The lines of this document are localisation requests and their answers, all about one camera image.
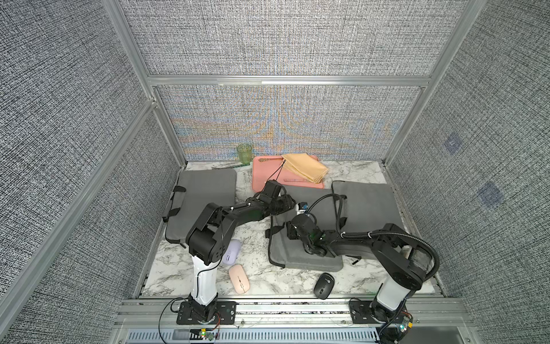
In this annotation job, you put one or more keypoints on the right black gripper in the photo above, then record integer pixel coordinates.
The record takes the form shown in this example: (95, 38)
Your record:
(290, 229)

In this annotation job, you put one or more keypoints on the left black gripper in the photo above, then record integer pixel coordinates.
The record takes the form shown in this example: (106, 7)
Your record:
(288, 204)

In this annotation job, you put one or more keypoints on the grey laptop bag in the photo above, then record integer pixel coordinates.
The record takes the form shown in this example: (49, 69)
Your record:
(368, 206)
(193, 191)
(291, 252)

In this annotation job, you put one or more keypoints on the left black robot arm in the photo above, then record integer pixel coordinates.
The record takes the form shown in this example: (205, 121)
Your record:
(209, 238)

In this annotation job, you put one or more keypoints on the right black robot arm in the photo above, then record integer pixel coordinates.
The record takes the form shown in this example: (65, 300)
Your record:
(408, 260)

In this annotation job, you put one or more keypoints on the pink laptop sleeve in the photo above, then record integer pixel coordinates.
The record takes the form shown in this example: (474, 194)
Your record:
(265, 168)

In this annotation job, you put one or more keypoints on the black computer mouse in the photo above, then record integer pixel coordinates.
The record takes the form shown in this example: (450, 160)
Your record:
(324, 286)

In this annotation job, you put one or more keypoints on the lilac computer mouse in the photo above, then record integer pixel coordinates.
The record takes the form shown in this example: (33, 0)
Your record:
(232, 252)

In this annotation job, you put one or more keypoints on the pink computer mouse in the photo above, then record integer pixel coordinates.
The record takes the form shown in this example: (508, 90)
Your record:
(239, 279)

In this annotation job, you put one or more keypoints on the green pen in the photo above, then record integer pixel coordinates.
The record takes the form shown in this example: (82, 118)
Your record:
(232, 166)

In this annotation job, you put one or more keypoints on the folded yellow cloth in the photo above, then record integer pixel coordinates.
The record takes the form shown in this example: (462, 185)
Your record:
(305, 166)

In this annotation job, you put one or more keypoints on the green glass cup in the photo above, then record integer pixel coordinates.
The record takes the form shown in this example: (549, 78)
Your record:
(245, 153)

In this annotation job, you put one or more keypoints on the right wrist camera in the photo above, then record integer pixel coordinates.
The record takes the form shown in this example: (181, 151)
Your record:
(301, 208)

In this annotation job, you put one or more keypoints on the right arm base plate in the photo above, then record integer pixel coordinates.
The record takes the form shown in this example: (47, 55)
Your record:
(360, 312)

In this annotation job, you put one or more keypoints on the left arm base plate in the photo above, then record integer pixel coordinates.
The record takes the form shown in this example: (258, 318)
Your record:
(192, 313)

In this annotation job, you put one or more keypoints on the aluminium front rail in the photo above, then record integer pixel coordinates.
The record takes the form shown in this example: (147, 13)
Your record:
(292, 320)

